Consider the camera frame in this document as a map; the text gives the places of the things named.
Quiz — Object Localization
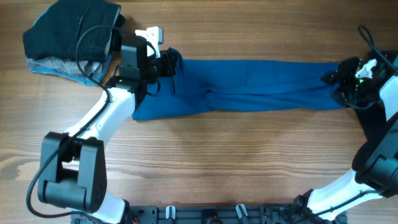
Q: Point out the blue polo shirt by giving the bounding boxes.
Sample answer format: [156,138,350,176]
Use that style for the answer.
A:
[132,49,341,121]

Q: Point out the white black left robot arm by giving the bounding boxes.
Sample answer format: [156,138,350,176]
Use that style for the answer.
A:
[26,49,178,223]

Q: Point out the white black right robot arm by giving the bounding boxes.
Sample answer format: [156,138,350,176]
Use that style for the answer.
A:
[262,51,397,223]

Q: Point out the black garment at right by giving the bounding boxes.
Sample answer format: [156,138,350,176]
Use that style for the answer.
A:
[354,105,386,139]

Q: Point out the folded light blue jeans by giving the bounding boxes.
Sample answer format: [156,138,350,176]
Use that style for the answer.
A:
[29,52,116,87]

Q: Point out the folded black garment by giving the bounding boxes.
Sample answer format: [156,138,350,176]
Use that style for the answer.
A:
[23,0,126,63]

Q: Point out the folded grey garment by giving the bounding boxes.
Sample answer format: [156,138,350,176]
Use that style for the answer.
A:
[26,57,103,75]

